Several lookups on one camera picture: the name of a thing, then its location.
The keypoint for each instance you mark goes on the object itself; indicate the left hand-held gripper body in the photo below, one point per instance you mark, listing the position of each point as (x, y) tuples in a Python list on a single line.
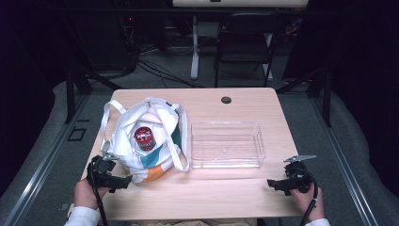
[(99, 171)]

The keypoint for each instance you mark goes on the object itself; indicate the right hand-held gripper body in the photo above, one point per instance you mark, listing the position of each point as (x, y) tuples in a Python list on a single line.
[(298, 175)]

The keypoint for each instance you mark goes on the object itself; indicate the white teal orange tote bag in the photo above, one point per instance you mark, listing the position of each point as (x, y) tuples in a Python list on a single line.
[(156, 157)]

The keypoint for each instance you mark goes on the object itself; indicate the red can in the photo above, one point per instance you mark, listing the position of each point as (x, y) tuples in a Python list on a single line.
[(145, 138)]

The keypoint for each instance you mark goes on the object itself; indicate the clear plastic tray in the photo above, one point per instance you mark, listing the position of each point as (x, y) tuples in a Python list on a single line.
[(227, 146)]

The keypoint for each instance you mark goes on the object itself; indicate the person's right hand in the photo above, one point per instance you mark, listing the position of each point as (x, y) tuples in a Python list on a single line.
[(309, 202)]

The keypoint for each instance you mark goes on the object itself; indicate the person's left hand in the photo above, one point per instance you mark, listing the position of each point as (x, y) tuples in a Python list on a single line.
[(85, 194)]

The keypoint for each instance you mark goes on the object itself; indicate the black metal stand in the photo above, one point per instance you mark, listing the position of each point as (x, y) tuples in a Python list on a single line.
[(327, 94), (70, 94)]

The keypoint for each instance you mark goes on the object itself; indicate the round black table grommet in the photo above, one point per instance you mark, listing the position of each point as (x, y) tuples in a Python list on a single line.
[(226, 100)]

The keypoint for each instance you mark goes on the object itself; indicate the black folding chair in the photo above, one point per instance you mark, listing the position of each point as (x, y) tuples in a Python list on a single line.
[(243, 44)]

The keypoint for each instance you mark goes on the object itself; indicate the white desk leg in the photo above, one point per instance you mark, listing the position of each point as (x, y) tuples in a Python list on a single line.
[(194, 56)]

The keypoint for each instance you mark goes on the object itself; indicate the white desk top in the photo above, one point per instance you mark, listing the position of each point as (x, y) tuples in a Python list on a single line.
[(240, 3)]

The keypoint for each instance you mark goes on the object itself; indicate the aluminium floor rail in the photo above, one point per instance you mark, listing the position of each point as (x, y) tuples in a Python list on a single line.
[(44, 163), (342, 163)]

